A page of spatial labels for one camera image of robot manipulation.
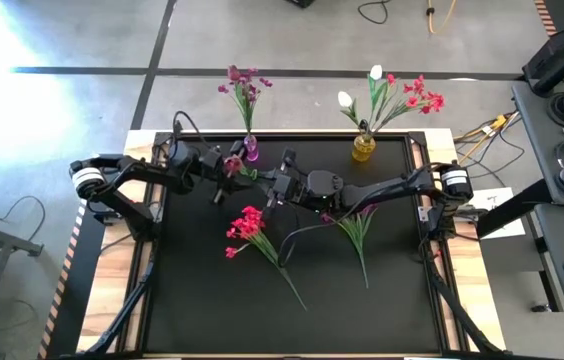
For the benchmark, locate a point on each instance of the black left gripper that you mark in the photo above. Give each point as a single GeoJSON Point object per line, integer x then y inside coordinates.
{"type": "Point", "coordinates": [212, 161]}

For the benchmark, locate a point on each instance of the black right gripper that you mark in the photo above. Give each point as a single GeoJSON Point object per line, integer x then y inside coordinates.
{"type": "Point", "coordinates": [312, 190]}

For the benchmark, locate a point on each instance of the red artificial flower bunch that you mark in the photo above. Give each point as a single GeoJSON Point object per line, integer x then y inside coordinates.
{"type": "Point", "coordinates": [247, 225]}
{"type": "Point", "coordinates": [422, 100]}

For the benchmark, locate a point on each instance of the purple artificial flower bunch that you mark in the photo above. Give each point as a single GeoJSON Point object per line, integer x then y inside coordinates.
{"type": "Point", "coordinates": [247, 97]}
{"type": "Point", "coordinates": [357, 230]}

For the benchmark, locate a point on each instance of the white artificial tulip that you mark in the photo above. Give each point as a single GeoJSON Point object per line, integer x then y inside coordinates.
{"type": "Point", "coordinates": [344, 98]}
{"type": "Point", "coordinates": [376, 72]}

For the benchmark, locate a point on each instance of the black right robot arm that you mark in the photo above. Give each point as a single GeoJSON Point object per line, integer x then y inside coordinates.
{"type": "Point", "coordinates": [392, 187]}

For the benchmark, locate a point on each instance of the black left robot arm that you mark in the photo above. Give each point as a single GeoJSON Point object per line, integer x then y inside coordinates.
{"type": "Point", "coordinates": [132, 172]}

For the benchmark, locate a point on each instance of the purple glass vase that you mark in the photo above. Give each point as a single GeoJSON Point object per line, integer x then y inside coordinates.
{"type": "Point", "coordinates": [251, 149]}

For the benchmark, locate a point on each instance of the yellow glass vase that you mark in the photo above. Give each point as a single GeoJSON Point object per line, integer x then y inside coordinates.
{"type": "Point", "coordinates": [363, 147]}

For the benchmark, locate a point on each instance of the white paper sheet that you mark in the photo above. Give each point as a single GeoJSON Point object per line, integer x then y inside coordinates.
{"type": "Point", "coordinates": [502, 220]}

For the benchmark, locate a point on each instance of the grey desk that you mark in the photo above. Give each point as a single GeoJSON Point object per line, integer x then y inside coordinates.
{"type": "Point", "coordinates": [562, 235]}

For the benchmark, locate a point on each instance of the black and red device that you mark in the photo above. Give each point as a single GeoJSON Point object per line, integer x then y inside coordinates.
{"type": "Point", "coordinates": [557, 55]}

